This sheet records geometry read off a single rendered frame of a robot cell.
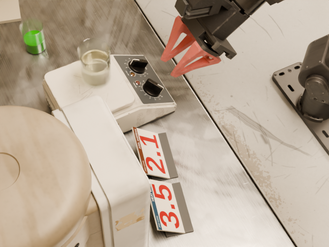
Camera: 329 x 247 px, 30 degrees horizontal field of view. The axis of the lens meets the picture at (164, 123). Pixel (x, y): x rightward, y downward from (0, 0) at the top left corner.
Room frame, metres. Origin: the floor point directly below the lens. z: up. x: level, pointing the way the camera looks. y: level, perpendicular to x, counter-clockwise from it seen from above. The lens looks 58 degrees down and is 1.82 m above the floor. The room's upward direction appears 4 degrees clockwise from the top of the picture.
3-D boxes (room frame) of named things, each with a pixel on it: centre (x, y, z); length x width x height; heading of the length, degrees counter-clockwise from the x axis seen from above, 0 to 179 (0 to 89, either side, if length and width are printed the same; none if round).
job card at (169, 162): (0.51, 0.01, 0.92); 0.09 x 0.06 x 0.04; 17
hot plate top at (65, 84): (0.59, 0.13, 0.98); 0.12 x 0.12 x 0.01; 32
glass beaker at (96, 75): (0.61, 0.12, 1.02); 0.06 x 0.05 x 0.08; 155
